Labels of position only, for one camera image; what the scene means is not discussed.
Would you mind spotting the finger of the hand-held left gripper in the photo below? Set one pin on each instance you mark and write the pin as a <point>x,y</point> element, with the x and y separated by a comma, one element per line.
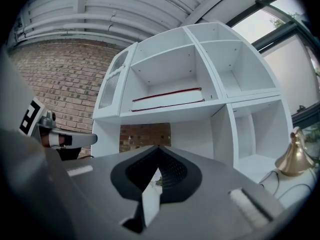
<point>80,139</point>

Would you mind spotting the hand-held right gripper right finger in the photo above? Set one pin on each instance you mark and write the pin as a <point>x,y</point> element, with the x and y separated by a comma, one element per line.
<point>200,209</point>

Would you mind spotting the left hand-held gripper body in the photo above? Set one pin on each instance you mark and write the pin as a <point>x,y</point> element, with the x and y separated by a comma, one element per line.
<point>31,116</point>

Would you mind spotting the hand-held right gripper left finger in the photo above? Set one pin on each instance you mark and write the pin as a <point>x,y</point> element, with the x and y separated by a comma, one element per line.
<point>100,196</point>

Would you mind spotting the red-covered book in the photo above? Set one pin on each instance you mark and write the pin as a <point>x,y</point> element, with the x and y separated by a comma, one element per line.
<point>170,100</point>

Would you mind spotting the white shelf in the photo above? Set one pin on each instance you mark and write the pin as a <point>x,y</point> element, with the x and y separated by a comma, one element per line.
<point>250,84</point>

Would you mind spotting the white glass cabinet door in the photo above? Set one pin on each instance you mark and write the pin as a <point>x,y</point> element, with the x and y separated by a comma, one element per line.
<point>117,94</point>

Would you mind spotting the white ceiling pipe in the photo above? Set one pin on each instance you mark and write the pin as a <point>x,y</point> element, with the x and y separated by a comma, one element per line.
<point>75,17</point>
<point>75,32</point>

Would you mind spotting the gold bell-shaped ornament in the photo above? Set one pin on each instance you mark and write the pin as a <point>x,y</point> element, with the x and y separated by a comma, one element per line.
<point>295,159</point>

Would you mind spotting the white window blind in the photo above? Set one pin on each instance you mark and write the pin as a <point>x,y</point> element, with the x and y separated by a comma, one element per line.
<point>292,71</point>

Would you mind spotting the black window frame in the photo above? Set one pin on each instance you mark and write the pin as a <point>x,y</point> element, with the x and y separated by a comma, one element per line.
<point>275,35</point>

